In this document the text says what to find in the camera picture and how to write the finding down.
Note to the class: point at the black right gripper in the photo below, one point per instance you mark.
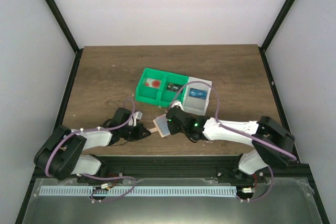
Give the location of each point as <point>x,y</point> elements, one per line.
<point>172,129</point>

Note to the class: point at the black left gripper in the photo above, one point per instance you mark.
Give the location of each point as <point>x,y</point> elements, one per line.
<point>140,129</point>

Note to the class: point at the beige leather card holder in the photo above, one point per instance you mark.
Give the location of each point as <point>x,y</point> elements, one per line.
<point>161,126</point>

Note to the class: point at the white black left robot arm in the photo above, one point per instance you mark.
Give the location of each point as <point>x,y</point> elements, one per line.
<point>61,155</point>

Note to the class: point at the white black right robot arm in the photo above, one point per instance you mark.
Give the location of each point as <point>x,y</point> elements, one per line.
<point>272,144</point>

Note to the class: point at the blue VIP credit card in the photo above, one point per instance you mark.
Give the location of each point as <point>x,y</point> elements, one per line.
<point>197,93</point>

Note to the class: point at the black VIP credit card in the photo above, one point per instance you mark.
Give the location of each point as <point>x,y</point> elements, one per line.
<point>173,87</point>

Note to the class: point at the white red credit card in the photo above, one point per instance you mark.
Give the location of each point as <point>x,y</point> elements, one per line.
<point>152,83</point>

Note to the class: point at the white plastic bin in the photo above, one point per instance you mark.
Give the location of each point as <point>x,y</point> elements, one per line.
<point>193,105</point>

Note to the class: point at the middle green plastic bin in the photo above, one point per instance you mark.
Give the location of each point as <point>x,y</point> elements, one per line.
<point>166,97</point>

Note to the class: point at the green plastic bin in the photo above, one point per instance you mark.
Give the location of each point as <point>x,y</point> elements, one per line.
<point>147,94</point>
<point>166,97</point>

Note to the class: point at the left green plastic bin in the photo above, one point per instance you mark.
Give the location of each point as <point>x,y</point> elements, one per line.
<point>147,94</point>

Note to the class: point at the metal sheet front plate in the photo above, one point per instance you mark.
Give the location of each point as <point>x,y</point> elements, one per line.
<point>284,200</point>

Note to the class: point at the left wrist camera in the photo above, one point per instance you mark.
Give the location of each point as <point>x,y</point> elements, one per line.
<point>135,118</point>

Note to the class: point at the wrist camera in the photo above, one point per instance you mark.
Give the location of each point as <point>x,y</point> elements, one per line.
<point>176,103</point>
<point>135,118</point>

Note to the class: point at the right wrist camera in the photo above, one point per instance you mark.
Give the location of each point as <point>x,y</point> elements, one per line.
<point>176,103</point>

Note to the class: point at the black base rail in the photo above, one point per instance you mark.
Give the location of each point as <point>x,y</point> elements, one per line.
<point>222,168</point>

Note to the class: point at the light blue slotted cable duct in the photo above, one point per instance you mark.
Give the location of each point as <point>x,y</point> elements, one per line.
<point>140,191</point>

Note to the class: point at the black left frame post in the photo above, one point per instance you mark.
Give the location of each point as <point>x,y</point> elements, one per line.
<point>62,24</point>

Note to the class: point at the black frame post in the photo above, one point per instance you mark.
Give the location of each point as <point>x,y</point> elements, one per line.
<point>286,7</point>
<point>62,24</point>

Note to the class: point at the black right frame post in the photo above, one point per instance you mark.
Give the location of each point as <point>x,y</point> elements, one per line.
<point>286,7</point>

